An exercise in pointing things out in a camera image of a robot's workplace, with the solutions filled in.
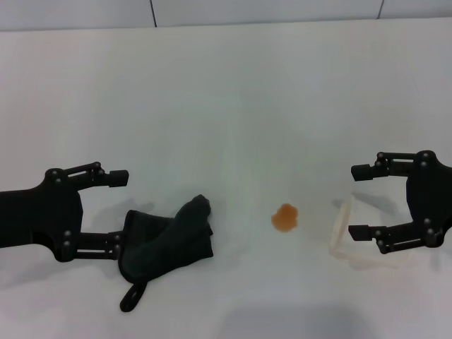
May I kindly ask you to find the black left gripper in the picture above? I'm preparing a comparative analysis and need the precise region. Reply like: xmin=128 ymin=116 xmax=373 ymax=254
xmin=0 ymin=161 xmax=130 ymax=263

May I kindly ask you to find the white paper cup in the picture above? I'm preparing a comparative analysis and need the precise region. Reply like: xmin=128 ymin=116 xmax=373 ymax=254
xmin=327 ymin=193 xmax=421 ymax=272

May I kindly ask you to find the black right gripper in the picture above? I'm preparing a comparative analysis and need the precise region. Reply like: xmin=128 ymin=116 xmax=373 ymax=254
xmin=348 ymin=150 xmax=452 ymax=256

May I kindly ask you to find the dark blue rag with loop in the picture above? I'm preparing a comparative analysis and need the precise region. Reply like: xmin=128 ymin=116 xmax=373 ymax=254
xmin=117 ymin=194 xmax=215 ymax=312

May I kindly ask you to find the orange liquid stain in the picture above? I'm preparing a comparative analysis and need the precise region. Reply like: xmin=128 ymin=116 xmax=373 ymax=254
xmin=270 ymin=203 xmax=300 ymax=233

